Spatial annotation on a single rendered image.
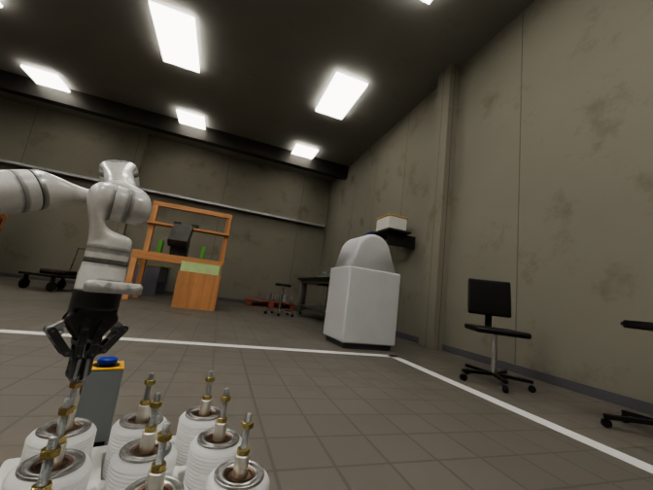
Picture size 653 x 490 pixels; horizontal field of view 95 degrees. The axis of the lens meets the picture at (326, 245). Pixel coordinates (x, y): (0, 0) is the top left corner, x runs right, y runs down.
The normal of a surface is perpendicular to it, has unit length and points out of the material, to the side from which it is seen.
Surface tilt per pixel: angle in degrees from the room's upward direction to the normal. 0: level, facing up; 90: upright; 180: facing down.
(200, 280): 90
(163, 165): 90
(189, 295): 90
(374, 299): 90
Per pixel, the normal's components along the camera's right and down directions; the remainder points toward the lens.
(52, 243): 0.33, -0.11
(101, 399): 0.57, -0.07
